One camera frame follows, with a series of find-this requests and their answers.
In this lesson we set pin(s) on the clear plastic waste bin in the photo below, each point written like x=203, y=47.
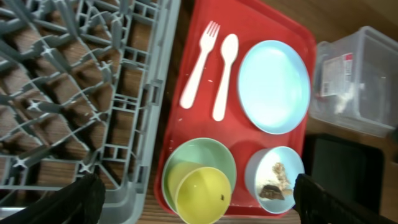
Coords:
x=367, y=58

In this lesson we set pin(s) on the mint green bowl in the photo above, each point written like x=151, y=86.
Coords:
x=204, y=151

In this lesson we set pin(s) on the leftover rice and food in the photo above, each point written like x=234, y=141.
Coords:
x=274, y=185

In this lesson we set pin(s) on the red plastic tray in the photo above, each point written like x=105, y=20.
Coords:
x=252, y=22

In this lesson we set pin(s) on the light blue plate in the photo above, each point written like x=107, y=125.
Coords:
x=274, y=87

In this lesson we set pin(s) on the white plastic fork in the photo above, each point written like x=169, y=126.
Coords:
x=207, y=42

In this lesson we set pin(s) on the yellow plastic cup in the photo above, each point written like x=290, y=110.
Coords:
x=201, y=194

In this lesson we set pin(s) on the white tissue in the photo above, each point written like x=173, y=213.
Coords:
x=344, y=99

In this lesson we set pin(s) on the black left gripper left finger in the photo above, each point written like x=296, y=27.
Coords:
x=80, y=202

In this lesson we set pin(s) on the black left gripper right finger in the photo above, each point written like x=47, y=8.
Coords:
x=315, y=205

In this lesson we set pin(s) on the grey dishwasher rack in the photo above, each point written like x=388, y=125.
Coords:
x=81, y=93

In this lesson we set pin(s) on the white plastic spoon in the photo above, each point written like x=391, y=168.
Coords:
x=229, y=52

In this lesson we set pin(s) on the light blue bowl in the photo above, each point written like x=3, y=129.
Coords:
x=260, y=162

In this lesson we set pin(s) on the black waste tray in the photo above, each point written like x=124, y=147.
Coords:
x=347, y=169

